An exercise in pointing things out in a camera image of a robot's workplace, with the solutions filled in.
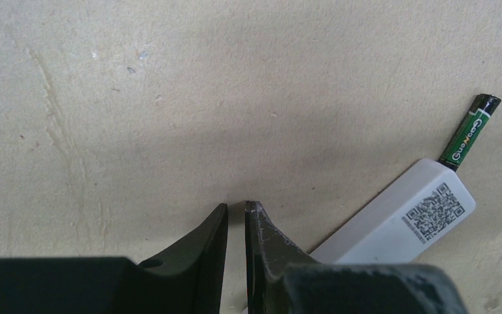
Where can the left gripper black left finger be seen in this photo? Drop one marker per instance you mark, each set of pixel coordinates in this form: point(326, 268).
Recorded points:
point(186, 277)

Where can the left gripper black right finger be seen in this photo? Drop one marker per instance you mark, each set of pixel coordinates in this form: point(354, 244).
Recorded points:
point(281, 278)

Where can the white remote control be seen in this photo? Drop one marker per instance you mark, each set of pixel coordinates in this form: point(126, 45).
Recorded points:
point(426, 202)

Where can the green black battery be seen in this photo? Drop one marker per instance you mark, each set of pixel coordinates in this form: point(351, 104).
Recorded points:
point(462, 140)

